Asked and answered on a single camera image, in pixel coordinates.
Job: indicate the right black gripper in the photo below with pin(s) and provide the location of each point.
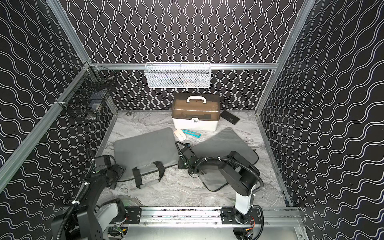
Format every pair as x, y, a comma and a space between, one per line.
180, 165

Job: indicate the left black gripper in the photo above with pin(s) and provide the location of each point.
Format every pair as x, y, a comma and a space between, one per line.
118, 172

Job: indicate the grey laptop bag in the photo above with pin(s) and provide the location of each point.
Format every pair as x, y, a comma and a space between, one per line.
221, 145
146, 157

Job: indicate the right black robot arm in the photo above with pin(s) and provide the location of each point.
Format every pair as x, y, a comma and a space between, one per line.
239, 173

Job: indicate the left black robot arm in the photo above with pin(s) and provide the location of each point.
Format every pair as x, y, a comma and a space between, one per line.
85, 219

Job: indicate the pink computer mouse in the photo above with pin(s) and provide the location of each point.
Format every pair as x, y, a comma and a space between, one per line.
181, 136

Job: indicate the teal flat tool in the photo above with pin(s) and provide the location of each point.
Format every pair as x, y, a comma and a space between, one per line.
191, 133

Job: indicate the brown lid storage box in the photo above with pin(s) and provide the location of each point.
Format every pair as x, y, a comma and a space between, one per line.
199, 112

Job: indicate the black flat pouch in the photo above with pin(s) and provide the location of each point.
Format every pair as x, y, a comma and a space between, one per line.
229, 117

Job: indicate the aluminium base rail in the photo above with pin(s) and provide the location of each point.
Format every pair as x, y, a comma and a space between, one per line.
210, 217

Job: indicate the black wire wall basket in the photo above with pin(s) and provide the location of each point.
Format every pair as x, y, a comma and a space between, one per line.
90, 95

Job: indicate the white mesh wall basket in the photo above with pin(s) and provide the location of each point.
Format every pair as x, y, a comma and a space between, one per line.
178, 75

